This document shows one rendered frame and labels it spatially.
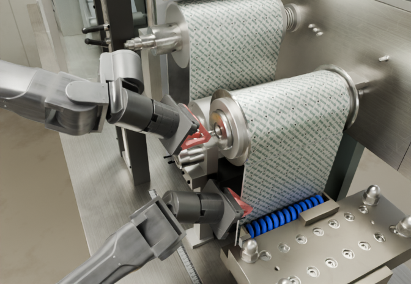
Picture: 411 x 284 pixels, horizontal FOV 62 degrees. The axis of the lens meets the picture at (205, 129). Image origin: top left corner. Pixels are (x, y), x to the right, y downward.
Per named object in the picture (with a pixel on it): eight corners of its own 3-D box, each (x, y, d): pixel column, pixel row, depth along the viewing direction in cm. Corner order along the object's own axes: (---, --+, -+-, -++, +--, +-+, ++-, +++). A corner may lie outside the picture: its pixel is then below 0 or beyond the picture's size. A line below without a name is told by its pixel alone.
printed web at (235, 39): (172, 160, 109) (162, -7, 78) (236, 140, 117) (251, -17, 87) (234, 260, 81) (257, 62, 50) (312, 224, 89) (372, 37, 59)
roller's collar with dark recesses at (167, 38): (148, 49, 79) (145, 22, 76) (172, 45, 82) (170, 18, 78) (157, 60, 75) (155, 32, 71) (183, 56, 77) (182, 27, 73)
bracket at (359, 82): (330, 81, 75) (332, 73, 73) (350, 76, 77) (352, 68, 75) (347, 92, 71) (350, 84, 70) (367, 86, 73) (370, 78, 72)
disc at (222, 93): (208, 137, 74) (210, 75, 65) (210, 136, 74) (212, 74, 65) (244, 182, 64) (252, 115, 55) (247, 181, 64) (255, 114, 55)
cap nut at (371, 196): (358, 196, 81) (363, 183, 78) (369, 191, 82) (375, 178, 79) (370, 207, 78) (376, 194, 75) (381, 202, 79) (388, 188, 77)
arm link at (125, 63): (63, 134, 52) (65, 100, 45) (63, 74, 57) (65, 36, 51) (141, 135, 57) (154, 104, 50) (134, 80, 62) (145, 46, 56)
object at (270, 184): (236, 227, 74) (244, 165, 63) (320, 193, 83) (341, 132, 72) (237, 229, 74) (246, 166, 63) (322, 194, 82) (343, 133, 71)
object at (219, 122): (232, 148, 60) (216, 152, 67) (241, 144, 61) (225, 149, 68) (219, 107, 60) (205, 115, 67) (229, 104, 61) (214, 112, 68)
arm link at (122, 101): (99, 128, 51) (122, 109, 48) (98, 91, 54) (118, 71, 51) (137, 139, 55) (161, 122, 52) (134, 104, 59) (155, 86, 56)
